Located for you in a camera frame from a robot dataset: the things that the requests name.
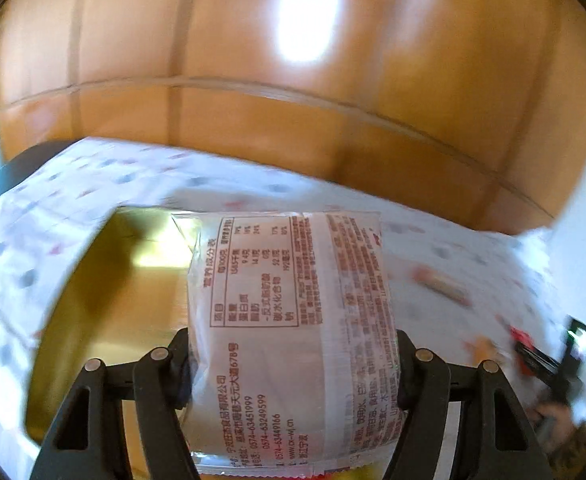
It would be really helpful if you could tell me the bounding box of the person's right forearm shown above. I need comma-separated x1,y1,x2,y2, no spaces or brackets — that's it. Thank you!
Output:
546,422,586,480

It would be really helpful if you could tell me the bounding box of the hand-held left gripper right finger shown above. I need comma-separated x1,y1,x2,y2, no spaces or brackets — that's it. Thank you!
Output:
379,329,555,480

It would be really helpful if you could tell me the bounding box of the black chair back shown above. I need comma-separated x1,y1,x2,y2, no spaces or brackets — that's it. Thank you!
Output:
0,141,76,226

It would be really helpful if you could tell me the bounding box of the small red snack packet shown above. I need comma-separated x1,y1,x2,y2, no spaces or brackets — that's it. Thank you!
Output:
507,326,540,376

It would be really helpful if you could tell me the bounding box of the person's right hand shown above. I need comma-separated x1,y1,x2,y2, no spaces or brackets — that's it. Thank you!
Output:
534,401,576,438

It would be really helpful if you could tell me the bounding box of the white tablecloth with dots and triangles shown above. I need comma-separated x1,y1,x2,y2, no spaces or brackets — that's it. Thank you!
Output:
0,136,571,480

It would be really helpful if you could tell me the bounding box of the wooden cabinet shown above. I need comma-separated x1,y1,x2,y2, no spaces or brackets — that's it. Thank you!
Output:
0,0,586,236

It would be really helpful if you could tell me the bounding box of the small orange snack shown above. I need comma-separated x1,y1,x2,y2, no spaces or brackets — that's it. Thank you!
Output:
464,336,500,362

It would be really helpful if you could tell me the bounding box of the white packet with red text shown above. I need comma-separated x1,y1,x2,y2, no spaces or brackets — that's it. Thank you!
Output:
172,209,400,479

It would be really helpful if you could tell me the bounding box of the gold metal tin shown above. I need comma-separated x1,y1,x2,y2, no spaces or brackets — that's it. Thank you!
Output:
23,205,201,480

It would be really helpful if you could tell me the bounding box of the pink and beige snack bar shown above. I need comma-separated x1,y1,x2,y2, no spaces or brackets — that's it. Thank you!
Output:
412,266,471,307

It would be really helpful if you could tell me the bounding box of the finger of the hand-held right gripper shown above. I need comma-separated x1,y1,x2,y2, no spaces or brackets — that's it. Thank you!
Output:
516,344,561,377

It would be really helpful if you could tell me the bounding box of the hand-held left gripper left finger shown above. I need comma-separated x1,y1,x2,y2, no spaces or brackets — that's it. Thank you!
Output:
30,327,197,480

